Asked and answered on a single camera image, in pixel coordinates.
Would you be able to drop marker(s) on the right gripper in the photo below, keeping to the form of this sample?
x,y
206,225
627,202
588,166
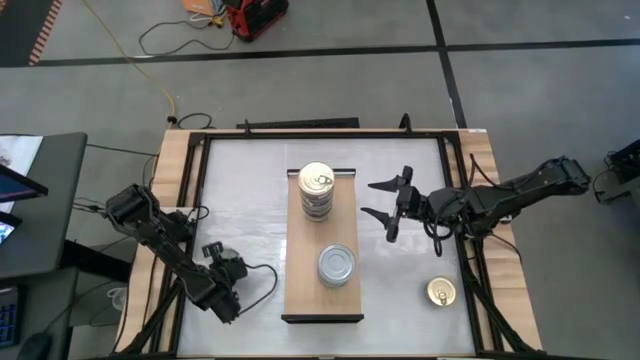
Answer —
x,y
412,202

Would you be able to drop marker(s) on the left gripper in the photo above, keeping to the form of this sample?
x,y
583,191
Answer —
x,y
234,265

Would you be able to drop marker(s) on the grey lid tuna can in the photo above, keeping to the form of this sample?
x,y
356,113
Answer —
x,y
317,210

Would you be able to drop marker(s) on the gold-top can stack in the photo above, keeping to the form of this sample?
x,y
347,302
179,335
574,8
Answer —
x,y
317,219

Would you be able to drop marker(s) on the silver-lid can stack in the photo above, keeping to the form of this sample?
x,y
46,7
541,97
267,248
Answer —
x,y
336,262

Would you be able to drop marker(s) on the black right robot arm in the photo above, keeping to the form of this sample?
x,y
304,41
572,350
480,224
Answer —
x,y
525,187

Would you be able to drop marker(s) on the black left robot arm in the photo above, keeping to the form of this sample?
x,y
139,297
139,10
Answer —
x,y
170,250

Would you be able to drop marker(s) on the black flat bar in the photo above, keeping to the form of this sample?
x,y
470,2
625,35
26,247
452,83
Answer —
x,y
300,123

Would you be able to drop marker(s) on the clear plastic cup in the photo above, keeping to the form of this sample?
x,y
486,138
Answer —
x,y
117,299

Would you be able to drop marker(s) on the grey side desk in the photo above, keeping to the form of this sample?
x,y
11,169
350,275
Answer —
x,y
55,210

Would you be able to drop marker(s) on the black computer mouse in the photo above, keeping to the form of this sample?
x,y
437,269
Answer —
x,y
35,346

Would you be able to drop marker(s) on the red and black box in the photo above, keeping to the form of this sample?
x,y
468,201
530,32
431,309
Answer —
x,y
255,17

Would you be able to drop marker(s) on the small black tablet screen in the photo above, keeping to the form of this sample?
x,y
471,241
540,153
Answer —
x,y
6,227

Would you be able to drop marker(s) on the black keyboard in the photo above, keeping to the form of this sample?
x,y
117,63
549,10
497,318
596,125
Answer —
x,y
7,317

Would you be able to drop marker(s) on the black floor device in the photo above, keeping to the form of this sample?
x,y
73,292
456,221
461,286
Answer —
x,y
622,170

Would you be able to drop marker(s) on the white paper sheet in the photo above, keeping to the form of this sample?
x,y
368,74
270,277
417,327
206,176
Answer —
x,y
20,150

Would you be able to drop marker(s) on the orange flat package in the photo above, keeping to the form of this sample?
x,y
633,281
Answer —
x,y
197,6

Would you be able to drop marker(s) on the black mat with orange stripes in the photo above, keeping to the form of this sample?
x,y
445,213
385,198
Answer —
x,y
20,30

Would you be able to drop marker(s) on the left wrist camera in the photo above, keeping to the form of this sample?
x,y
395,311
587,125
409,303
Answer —
x,y
212,250

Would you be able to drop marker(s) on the black metal table frame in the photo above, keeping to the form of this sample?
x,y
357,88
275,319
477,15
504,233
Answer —
x,y
325,135

